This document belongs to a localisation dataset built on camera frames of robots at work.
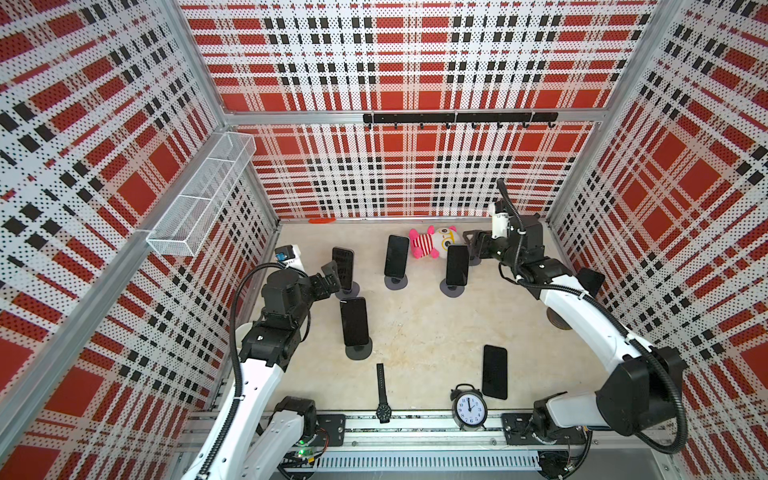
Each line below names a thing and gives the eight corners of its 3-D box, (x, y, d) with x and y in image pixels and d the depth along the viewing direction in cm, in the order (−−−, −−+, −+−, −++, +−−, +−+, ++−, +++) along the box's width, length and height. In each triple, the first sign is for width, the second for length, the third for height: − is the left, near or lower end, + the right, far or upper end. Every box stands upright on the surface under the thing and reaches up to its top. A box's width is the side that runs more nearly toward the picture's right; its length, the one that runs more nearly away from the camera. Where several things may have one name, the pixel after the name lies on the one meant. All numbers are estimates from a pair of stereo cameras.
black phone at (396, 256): (385, 281, 103) (383, 255, 92) (391, 260, 109) (389, 233, 98) (404, 284, 102) (404, 258, 91) (409, 262, 109) (409, 236, 98)
